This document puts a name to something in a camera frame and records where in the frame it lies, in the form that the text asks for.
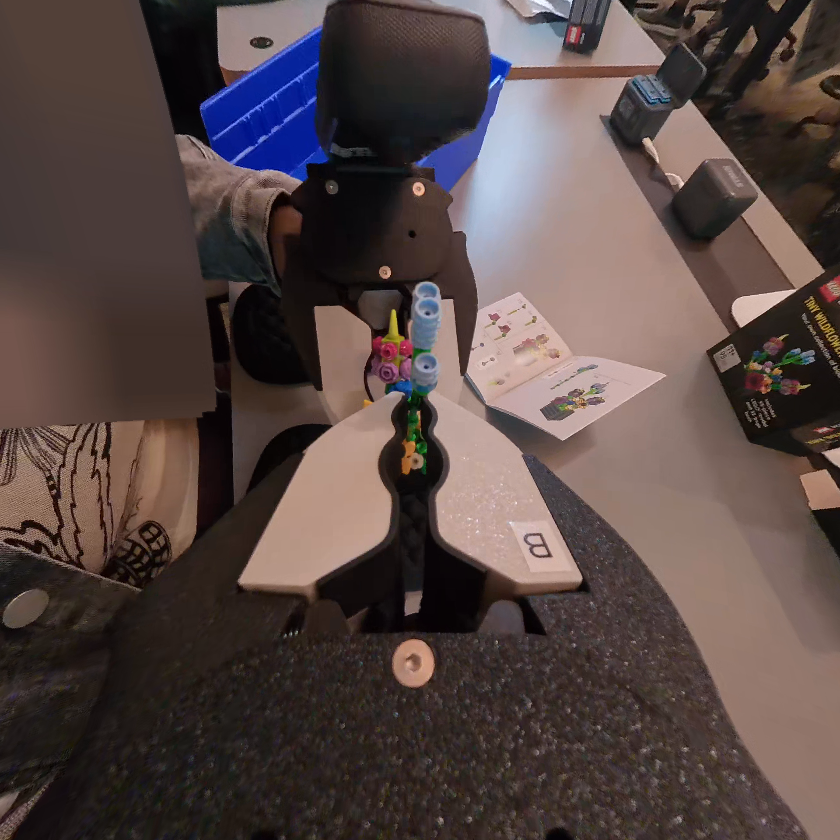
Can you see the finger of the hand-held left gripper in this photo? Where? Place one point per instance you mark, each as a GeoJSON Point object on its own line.
{"type": "Point", "coordinates": [341, 361]}
{"type": "Point", "coordinates": [447, 341]}

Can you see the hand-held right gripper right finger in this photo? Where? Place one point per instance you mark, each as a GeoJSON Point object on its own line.
{"type": "Point", "coordinates": [499, 505]}

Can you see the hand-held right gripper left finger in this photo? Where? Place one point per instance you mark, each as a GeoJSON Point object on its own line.
{"type": "Point", "coordinates": [328, 512]}

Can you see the blue lego flower stem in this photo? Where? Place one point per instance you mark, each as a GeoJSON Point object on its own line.
{"type": "Point", "coordinates": [425, 334]}

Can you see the pink purple lego flower bouquet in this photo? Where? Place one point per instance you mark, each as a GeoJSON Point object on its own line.
{"type": "Point", "coordinates": [390, 358]}

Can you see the person's left forearm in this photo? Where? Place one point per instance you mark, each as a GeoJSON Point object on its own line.
{"type": "Point", "coordinates": [229, 203]}

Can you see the lego instruction booklet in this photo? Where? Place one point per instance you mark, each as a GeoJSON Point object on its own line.
{"type": "Point", "coordinates": [564, 387]}

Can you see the small black lego box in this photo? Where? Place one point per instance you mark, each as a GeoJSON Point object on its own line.
{"type": "Point", "coordinates": [586, 26]}

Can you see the large black lego box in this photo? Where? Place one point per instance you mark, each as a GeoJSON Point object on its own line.
{"type": "Point", "coordinates": [781, 367]}

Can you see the person's left hand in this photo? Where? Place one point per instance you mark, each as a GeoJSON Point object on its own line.
{"type": "Point", "coordinates": [287, 236]}

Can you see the large blue plastic bin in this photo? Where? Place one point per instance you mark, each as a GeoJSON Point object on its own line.
{"type": "Point", "coordinates": [262, 118]}

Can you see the person's floral shirt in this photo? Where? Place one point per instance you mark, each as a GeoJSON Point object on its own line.
{"type": "Point", "coordinates": [72, 485]}

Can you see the white papers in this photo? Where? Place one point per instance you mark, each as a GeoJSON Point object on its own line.
{"type": "Point", "coordinates": [535, 5]}

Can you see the closed grey case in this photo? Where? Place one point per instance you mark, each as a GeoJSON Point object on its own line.
{"type": "Point", "coordinates": [715, 200]}

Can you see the person's grey denim jacket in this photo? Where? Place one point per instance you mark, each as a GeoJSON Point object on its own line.
{"type": "Point", "coordinates": [59, 656]}

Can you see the open grey battery case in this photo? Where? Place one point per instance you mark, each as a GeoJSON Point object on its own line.
{"type": "Point", "coordinates": [649, 98]}

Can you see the white flat piece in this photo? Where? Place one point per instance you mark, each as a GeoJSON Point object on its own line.
{"type": "Point", "coordinates": [761, 308]}

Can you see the white paper sheet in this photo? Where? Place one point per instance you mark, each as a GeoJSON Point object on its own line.
{"type": "Point", "coordinates": [820, 489]}

